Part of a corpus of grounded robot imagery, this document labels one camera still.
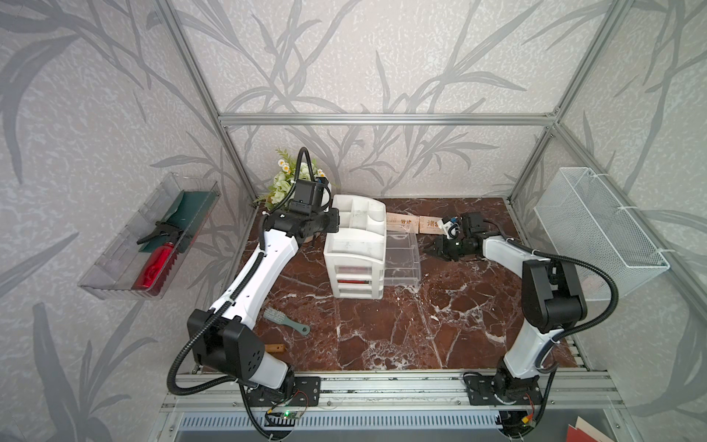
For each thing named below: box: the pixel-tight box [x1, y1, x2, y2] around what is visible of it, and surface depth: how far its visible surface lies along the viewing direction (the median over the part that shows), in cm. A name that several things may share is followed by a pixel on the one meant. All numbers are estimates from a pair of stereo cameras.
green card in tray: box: [138, 189, 221, 254], surface depth 71 cm
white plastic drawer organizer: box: [323, 194, 387, 301], surface depth 83 cm
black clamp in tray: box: [136, 221, 185, 245], surface depth 67 cm
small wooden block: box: [266, 343, 287, 354], surface depth 81 cm
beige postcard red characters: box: [385, 211, 419, 234], surface depth 116 cm
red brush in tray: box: [130, 242, 178, 296], surface depth 59 cm
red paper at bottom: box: [566, 423, 599, 442], surface depth 68 cm
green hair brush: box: [263, 307, 312, 336], surface depth 88 cm
